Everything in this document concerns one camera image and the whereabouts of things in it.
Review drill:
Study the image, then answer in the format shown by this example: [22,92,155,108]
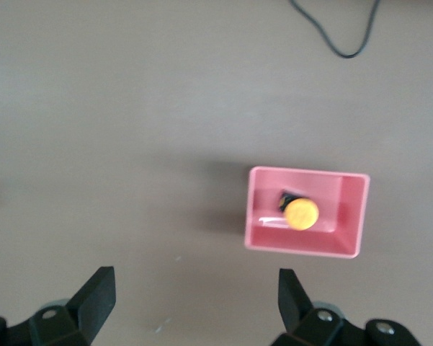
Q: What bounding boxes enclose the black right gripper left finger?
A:
[0,265,117,346]

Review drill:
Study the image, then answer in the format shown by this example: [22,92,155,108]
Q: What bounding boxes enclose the pink plastic box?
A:
[244,165,371,260]

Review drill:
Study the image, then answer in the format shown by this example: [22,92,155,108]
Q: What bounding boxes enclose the yellow push button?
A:
[277,187,321,231]

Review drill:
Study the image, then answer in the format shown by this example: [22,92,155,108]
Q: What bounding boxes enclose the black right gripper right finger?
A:
[269,267,423,346]

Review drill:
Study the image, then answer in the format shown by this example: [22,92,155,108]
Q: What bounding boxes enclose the thin black looped cable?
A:
[287,0,383,60]

